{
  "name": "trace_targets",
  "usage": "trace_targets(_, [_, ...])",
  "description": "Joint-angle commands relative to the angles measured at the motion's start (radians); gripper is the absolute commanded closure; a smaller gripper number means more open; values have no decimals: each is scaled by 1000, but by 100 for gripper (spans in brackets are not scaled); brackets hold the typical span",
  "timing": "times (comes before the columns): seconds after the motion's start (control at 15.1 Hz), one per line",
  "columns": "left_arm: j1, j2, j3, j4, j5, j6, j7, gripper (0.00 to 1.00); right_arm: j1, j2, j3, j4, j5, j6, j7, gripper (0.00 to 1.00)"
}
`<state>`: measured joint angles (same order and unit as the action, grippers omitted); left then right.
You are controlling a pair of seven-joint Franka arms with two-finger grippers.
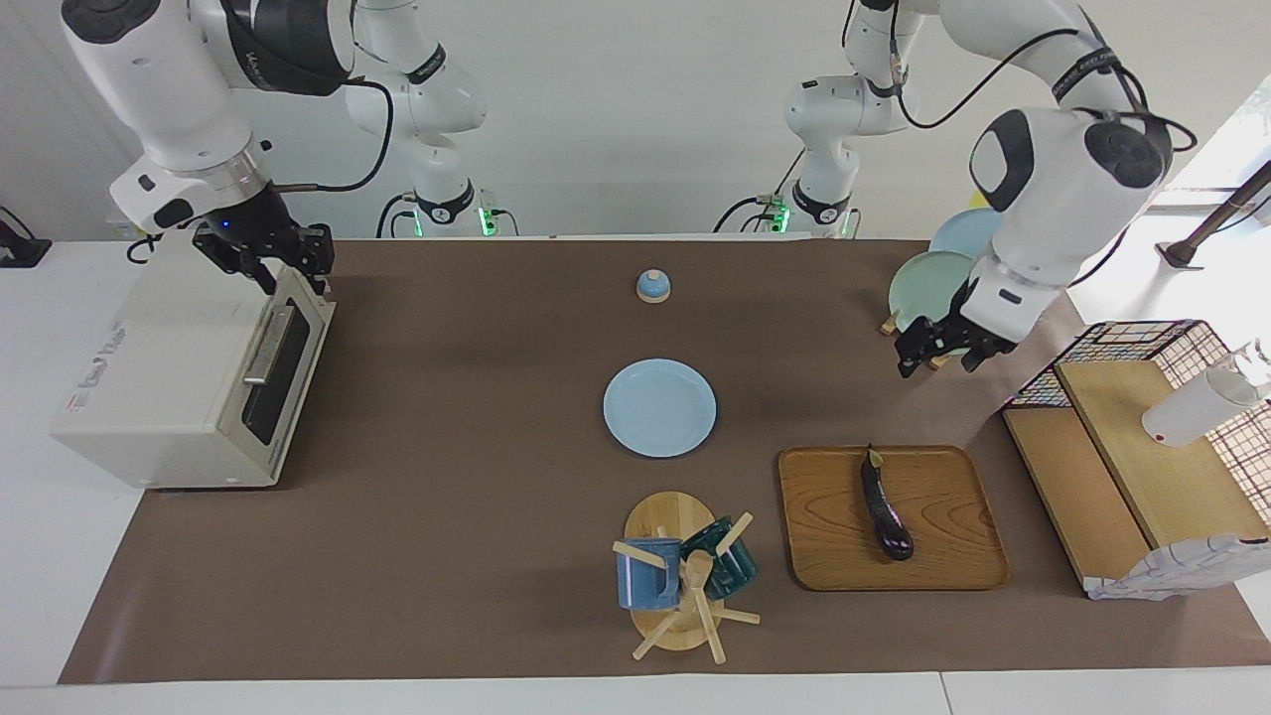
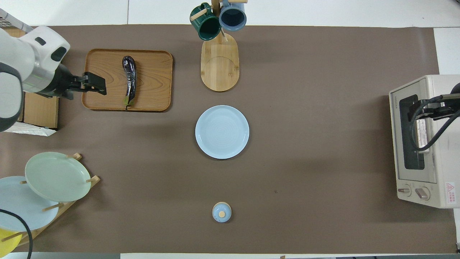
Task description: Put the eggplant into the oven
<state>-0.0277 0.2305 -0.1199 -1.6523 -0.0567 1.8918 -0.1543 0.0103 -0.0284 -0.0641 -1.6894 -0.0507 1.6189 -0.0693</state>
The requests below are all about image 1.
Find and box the marble pattern sheet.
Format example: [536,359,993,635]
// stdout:
[1085,534,1271,602]

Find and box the wooden mug tree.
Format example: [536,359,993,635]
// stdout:
[612,491,762,664]

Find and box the white bottle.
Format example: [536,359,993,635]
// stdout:
[1141,340,1271,448]

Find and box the black stand pole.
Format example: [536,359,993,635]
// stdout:
[1157,159,1271,271]

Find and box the wooden plate rack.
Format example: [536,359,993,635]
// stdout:
[879,310,952,371]

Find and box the dark green mug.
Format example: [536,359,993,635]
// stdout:
[681,516,760,601]

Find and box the blue mug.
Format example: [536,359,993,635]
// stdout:
[616,537,684,611]

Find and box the black wire basket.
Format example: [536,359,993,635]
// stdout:
[1001,319,1271,498]

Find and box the light blue plate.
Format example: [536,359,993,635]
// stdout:
[928,207,1004,261]
[603,358,718,459]

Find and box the toaster oven glass door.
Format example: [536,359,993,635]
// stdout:
[238,266,337,470]

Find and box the black clamp mount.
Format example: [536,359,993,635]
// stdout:
[0,206,53,269]

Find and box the dark purple eggplant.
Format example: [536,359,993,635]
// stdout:
[860,444,916,562]

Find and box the white toaster oven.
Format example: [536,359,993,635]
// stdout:
[50,256,337,490]

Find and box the pale green plate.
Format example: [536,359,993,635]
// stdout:
[888,250,979,339]

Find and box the wooden shelf box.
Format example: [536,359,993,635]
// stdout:
[1003,359,1271,597]

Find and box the black base cable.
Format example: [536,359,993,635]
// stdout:
[715,149,805,234]
[375,194,416,239]

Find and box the wooden serving tray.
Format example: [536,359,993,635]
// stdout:
[777,445,1011,593]

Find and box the brown table mat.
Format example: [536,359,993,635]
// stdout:
[58,238,1271,686]

